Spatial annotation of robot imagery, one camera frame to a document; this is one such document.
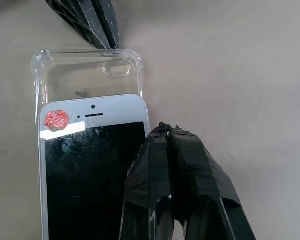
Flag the white smartphone with black screen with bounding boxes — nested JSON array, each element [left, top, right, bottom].
[[37, 93, 151, 240]]

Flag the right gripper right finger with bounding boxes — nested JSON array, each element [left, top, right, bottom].
[[168, 123, 257, 240]]

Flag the clear plastic phone case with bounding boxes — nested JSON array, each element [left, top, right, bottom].
[[29, 48, 145, 240]]

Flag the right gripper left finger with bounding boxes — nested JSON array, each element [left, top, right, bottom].
[[118, 121, 175, 240]]

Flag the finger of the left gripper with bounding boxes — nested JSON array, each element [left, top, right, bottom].
[[45, 0, 109, 49], [91, 0, 122, 50]]

